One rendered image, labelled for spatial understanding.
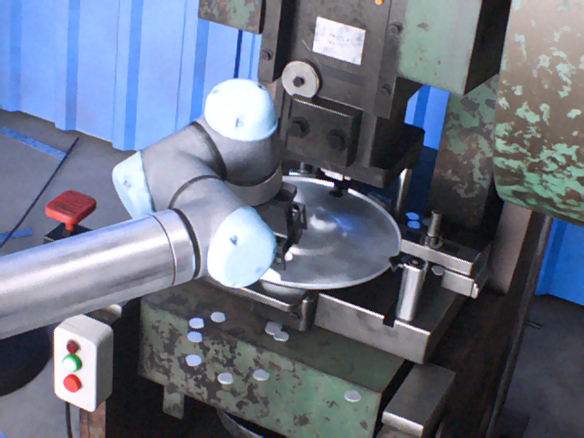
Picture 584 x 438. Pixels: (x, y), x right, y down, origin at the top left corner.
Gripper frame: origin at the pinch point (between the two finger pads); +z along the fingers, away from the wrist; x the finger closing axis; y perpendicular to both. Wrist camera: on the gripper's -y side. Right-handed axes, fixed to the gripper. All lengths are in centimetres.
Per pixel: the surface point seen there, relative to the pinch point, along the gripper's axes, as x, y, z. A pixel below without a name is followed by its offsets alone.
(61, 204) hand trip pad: 2.5, -33.0, 5.0
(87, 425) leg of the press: -17.7, -24.4, 34.6
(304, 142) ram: 19.6, -0.7, -3.9
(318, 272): 5.1, 7.3, 3.9
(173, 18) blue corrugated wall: 115, -87, 91
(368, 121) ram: 24.0, 7.2, -6.9
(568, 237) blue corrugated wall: 100, 30, 113
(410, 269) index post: 11.4, 18.4, 6.0
